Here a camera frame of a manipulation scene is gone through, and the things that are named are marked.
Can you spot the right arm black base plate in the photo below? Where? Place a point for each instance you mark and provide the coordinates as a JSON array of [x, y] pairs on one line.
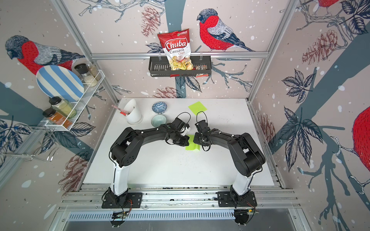
[[224, 199]]

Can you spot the orange sauce jar black lid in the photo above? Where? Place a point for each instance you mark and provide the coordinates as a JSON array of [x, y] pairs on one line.
[[57, 118]]

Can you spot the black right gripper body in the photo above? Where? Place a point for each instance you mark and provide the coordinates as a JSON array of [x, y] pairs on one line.
[[197, 139]]

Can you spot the pale green ceramic bowl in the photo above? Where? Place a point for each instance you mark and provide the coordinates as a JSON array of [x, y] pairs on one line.
[[158, 120]]

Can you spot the blue white striped plate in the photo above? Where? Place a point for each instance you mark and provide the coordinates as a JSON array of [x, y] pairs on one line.
[[57, 81]]

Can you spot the red Chuba cassava chips bag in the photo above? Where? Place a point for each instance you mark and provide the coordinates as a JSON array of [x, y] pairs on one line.
[[176, 46]]

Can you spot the red pink utensil in cup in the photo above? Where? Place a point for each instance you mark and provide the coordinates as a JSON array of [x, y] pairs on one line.
[[123, 112]]

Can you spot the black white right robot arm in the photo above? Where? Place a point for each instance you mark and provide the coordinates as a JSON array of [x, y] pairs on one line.
[[246, 155]]

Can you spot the metal wire hook rack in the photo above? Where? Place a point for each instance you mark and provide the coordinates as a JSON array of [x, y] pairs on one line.
[[29, 143]]

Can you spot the white wire wall shelf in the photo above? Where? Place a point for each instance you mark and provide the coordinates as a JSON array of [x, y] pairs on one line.
[[78, 106]]

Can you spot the blue patterned small bowl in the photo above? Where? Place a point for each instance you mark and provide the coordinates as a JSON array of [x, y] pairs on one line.
[[159, 107]]

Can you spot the green sauce jar black lid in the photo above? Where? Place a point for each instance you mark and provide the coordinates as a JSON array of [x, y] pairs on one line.
[[63, 106]]

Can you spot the brown spice glass jar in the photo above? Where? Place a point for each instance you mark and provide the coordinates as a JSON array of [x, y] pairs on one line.
[[94, 71]]

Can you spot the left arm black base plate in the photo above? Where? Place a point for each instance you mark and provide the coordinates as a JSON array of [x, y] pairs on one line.
[[125, 201]]

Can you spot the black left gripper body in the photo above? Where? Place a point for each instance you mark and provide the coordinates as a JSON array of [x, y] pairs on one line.
[[181, 140]]

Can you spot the black lid spice grinder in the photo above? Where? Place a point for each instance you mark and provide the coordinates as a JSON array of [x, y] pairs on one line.
[[87, 77]]

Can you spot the white utensil holder cup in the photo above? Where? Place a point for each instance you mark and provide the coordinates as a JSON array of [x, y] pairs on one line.
[[134, 115]]

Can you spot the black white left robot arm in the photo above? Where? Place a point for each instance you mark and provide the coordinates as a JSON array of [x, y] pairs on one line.
[[124, 151]]

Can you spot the black wire wall basket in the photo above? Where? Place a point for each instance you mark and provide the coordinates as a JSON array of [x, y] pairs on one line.
[[160, 67]]

